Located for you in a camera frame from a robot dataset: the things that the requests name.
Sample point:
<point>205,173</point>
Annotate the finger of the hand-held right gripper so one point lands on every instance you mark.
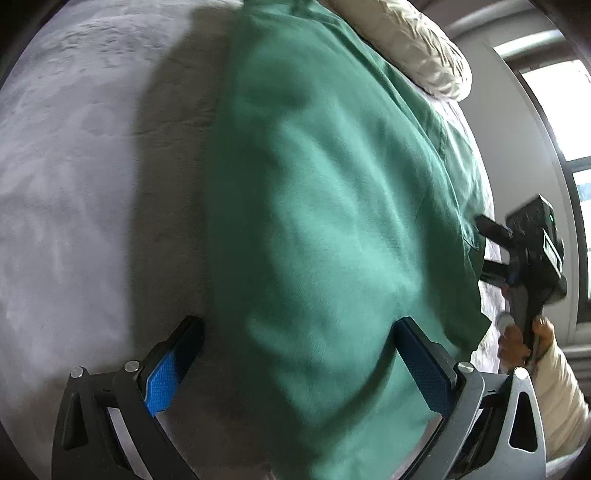
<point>493,229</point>
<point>496,272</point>

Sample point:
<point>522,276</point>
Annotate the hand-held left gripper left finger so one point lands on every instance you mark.
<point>165,376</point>

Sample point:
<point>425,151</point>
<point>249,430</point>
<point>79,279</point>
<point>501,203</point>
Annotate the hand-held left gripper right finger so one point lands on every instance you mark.
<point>427,374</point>

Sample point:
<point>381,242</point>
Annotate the green garment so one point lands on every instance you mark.
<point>332,207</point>

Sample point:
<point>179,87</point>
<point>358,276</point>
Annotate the person's right forearm cream sleeve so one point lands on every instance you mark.
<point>561,397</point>

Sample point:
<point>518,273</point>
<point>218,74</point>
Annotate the person's right hand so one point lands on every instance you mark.
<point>515,346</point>

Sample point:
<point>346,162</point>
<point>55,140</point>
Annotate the window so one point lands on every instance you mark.
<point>561,115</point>

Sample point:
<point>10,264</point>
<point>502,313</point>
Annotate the white pillow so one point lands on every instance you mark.
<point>415,50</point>

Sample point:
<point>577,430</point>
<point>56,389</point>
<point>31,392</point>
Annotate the grey fleece blanket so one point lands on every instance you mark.
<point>92,184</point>

